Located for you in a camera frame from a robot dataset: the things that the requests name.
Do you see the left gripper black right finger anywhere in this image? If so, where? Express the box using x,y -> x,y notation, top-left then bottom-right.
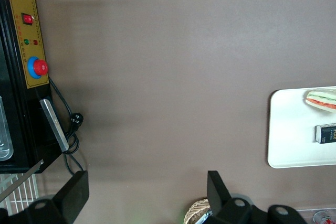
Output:
207,170 -> 233,216

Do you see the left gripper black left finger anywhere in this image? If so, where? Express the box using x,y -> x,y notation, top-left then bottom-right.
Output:
52,170 -> 90,224

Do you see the wicker basket with foil tray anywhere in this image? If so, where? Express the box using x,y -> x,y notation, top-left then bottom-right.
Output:
185,198 -> 212,224

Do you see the silver foil tray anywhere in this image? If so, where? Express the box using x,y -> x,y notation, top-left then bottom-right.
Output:
199,207 -> 214,224

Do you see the beige serving tray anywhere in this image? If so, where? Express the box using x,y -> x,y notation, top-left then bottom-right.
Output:
267,86 -> 336,169

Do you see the black gum box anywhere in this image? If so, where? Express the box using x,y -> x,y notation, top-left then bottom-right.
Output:
314,123 -> 336,145

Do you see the black machine with yellow panel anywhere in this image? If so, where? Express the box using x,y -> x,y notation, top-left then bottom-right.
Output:
0,0 -> 65,174

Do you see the clear acrylic bottle rack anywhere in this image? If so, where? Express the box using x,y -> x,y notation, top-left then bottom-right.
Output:
295,207 -> 336,224

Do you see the red cola bottle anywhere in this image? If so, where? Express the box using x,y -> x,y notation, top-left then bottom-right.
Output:
313,210 -> 333,224

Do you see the red emergency stop button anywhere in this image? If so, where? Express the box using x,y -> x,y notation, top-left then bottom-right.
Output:
27,56 -> 49,79

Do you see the wrapped triangle sandwich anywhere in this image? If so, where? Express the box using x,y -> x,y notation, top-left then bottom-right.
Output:
304,89 -> 336,114

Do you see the white wire basket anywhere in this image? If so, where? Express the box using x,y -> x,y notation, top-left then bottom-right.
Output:
0,173 -> 40,218

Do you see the black machine power cable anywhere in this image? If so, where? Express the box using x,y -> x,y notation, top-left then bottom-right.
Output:
48,77 -> 86,177

